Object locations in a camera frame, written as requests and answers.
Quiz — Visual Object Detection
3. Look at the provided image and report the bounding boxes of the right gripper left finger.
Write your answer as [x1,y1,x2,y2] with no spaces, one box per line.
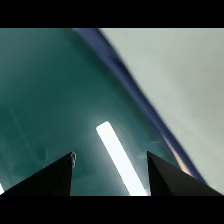
[0,151,77,197]

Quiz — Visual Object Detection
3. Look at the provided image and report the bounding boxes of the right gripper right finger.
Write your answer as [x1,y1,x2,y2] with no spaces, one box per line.
[146,150,223,197]

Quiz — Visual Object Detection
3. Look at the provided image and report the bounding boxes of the pale green shirt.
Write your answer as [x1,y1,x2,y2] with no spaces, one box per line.
[99,28,224,195]

